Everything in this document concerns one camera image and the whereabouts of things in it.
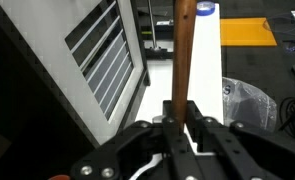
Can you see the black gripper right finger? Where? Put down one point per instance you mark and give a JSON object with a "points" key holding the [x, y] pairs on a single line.
{"points": [[247, 153]]}

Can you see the clear plastic bag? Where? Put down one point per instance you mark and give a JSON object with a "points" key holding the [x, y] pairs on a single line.
{"points": [[250, 103]]}

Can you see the blue tape roll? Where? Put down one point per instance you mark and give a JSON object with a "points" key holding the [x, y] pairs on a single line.
{"points": [[205, 8]]}

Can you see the wooden spoon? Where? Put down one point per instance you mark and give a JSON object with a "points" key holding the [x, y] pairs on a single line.
{"points": [[183, 60]]}

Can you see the red cup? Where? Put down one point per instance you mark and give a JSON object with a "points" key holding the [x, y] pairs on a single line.
{"points": [[58, 177]]}

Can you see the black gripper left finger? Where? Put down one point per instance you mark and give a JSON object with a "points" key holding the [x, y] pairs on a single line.
{"points": [[137, 146]]}

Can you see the black frame machine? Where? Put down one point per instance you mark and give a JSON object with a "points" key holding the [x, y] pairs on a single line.
{"points": [[153, 33]]}

